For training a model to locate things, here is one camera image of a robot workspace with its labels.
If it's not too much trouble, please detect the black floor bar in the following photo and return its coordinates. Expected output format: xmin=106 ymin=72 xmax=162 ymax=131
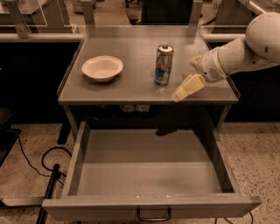
xmin=36 ymin=164 xmax=60 ymax=224

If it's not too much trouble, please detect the white paper bowl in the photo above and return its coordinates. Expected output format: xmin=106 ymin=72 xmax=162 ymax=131
xmin=81 ymin=56 xmax=123 ymax=82

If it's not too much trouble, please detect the white horizontal rail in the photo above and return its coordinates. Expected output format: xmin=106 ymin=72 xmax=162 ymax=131
xmin=0 ymin=33 xmax=85 ymax=42

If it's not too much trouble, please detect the black drawer handle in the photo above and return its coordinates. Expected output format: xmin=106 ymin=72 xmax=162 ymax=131
xmin=136 ymin=208 xmax=172 ymax=222

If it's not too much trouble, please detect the grey cabinet table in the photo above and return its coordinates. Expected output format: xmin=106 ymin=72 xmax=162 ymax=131
xmin=58 ymin=26 xmax=238 ymax=137

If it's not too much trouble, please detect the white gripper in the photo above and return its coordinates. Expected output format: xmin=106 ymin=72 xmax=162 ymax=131
xmin=171 ymin=47 xmax=227 ymax=102

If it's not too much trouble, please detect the black floor cable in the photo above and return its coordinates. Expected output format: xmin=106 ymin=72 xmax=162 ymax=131
xmin=5 ymin=128 xmax=73 ymax=186

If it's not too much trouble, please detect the redbull can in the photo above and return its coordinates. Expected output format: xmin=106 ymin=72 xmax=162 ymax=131
xmin=155 ymin=45 xmax=174 ymax=86

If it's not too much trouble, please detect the grey open top drawer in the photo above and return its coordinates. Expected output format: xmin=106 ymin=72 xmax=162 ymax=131
xmin=43 ymin=125 xmax=261 ymax=221

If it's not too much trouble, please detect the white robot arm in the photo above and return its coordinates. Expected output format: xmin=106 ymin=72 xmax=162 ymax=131
xmin=171 ymin=12 xmax=280 ymax=102

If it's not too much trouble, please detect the black object at left edge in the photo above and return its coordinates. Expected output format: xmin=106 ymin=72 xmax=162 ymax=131
xmin=0 ymin=108 xmax=23 ymax=167

